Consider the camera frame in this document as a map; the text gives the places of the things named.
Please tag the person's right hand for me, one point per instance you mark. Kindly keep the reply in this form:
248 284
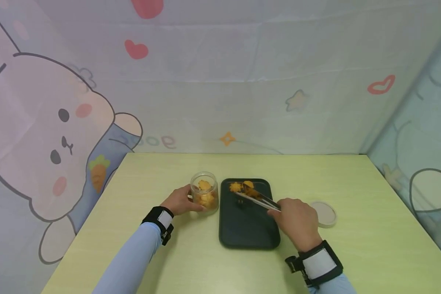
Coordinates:
297 220

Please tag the metal tongs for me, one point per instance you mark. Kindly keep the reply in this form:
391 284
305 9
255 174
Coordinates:
259 198

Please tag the clear plastic jar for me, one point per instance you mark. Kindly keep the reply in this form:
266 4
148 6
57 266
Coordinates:
205 194

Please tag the person's left hand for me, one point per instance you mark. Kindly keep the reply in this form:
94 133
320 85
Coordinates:
178 201

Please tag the person's left fingers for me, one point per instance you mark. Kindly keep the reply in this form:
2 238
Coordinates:
185 190

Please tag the orange flower-shaped cookie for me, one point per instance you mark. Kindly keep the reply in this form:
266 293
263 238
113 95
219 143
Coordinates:
248 184
236 187

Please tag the person's right fingers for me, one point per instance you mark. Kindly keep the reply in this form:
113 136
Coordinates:
277 212

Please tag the person's left thumb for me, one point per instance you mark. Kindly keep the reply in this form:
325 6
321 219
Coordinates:
196 207

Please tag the person's left forearm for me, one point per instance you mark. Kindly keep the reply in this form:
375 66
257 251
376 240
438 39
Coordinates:
132 261

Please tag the beige round lid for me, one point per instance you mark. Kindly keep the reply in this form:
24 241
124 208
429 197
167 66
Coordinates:
325 214

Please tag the black wrist band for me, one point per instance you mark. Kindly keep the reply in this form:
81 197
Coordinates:
161 222
316 263

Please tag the person's right forearm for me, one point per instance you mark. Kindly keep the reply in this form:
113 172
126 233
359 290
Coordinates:
334 286

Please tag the pile of orange cookies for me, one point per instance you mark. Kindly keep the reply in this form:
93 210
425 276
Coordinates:
205 196

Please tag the black rectangular tray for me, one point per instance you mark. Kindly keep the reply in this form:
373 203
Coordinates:
248 214

